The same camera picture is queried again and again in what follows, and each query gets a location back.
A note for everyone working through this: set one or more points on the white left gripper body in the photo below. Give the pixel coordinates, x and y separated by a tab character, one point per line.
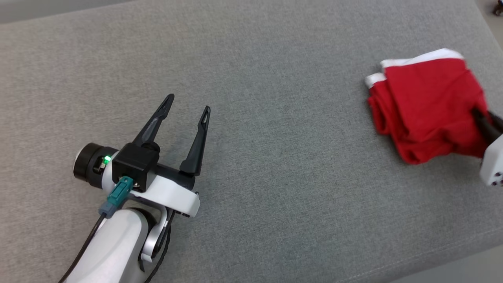
173	192

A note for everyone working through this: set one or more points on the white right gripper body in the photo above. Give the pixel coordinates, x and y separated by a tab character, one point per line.
494	165

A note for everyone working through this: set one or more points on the red shorts with white stripes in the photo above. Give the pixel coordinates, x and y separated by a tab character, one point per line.
428	102

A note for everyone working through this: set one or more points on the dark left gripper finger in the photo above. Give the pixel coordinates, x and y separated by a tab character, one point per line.
155	120
198	145

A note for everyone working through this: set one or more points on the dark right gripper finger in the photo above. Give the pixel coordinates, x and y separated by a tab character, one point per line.
497	120
485	125

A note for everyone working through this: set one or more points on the black caster wheel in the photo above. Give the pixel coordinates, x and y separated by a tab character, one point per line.
498	8

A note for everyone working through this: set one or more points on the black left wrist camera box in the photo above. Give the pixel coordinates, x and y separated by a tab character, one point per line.
135	165

